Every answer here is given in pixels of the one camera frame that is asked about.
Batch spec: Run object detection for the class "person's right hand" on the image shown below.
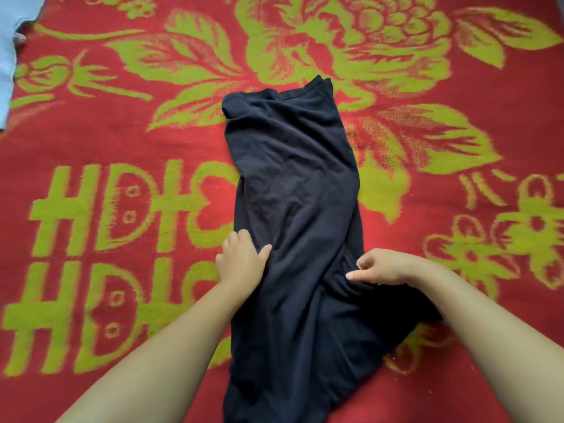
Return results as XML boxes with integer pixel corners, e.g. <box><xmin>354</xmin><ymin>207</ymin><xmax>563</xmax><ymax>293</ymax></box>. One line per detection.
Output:
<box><xmin>344</xmin><ymin>248</ymin><xmax>433</xmax><ymax>289</ymax></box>

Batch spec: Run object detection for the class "plain black garment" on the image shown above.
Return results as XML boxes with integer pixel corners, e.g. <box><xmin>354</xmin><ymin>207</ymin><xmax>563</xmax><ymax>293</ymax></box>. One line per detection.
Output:
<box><xmin>220</xmin><ymin>75</ymin><xmax>444</xmax><ymax>423</ymax></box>

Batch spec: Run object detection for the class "white t-shirt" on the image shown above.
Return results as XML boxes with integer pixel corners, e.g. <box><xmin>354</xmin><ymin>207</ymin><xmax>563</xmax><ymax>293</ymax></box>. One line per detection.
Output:
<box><xmin>0</xmin><ymin>0</ymin><xmax>47</xmax><ymax>130</ymax></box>

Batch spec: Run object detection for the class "red and yellow blanket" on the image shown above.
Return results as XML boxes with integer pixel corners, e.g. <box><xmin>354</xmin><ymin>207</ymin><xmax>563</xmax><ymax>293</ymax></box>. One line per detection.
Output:
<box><xmin>0</xmin><ymin>0</ymin><xmax>564</xmax><ymax>423</ymax></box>

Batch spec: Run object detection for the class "person's right forearm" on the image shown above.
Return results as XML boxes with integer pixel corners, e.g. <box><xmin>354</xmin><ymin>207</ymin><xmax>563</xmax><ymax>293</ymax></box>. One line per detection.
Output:
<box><xmin>414</xmin><ymin>264</ymin><xmax>564</xmax><ymax>423</ymax></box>

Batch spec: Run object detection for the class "person's left forearm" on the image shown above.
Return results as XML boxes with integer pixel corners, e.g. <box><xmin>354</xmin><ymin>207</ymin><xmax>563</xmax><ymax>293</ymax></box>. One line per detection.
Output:
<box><xmin>57</xmin><ymin>281</ymin><xmax>252</xmax><ymax>423</ymax></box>

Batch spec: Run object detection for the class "person's left hand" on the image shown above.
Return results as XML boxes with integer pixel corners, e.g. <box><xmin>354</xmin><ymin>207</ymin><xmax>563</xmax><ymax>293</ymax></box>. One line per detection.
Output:
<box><xmin>215</xmin><ymin>229</ymin><xmax>273</xmax><ymax>305</ymax></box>

